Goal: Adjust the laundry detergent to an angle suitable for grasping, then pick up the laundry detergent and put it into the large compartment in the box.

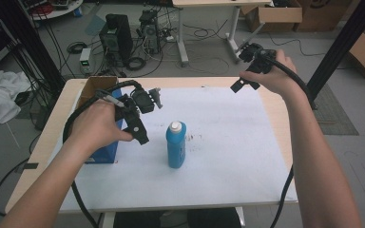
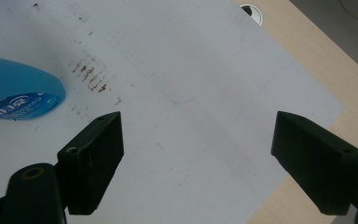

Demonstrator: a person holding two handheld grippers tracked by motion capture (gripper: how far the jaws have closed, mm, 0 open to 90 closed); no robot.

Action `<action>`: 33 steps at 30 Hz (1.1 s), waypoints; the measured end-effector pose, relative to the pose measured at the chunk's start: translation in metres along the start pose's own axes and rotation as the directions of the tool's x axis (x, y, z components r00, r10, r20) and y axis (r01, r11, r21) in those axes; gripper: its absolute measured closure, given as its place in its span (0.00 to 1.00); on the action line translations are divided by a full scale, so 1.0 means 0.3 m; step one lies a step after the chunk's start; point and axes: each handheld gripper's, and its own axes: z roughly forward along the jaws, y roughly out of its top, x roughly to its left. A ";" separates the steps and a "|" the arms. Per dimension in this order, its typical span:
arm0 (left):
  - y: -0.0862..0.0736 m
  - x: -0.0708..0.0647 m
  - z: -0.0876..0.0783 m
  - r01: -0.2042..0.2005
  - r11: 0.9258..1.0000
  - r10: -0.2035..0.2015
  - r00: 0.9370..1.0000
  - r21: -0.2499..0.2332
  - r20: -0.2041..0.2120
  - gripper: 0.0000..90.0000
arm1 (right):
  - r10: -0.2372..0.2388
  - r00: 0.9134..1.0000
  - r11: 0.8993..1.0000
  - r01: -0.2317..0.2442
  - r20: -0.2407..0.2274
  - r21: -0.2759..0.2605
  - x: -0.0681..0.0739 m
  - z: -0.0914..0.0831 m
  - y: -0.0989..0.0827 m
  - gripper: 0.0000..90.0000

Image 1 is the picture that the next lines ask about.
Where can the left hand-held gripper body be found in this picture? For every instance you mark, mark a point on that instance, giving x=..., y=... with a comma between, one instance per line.
x=144, y=101

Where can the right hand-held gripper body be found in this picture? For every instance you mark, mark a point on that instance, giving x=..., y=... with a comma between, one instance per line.
x=259, y=58

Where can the blue bottle with white cap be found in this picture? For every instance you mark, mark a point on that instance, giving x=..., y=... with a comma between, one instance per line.
x=176, y=147

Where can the person's right hand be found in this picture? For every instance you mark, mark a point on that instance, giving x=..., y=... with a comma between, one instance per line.
x=280, y=77

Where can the person's left hand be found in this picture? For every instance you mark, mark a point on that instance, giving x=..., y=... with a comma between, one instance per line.
x=95, y=126

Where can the blue open cardboard box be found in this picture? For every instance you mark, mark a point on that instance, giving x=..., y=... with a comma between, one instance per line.
x=106, y=155

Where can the flat brown cardboard box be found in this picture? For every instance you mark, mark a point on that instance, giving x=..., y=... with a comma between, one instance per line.
x=275, y=15

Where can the black computer tower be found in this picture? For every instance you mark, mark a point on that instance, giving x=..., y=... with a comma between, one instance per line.
x=119, y=36

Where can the white-legged desk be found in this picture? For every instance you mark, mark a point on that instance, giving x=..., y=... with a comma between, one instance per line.
x=182, y=41

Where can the small white power supply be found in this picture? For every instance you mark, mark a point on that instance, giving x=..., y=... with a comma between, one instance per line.
x=85, y=60

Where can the tall brown cardboard box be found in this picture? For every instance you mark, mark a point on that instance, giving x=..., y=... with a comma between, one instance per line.
x=321, y=14

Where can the white paper sheet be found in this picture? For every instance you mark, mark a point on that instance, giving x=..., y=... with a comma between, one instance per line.
x=228, y=158

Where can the grey floor mat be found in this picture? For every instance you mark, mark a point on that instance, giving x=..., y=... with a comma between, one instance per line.
x=334, y=117

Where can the black tape strip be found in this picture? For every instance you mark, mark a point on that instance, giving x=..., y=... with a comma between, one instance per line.
x=29, y=165

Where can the round white table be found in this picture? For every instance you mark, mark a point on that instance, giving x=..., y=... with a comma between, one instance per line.
x=57, y=11

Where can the open-frame computer case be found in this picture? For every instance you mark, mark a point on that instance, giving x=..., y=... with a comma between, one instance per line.
x=149, y=30

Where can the black metal frame post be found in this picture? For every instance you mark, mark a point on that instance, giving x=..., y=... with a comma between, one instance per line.
x=34, y=44
x=342, y=44

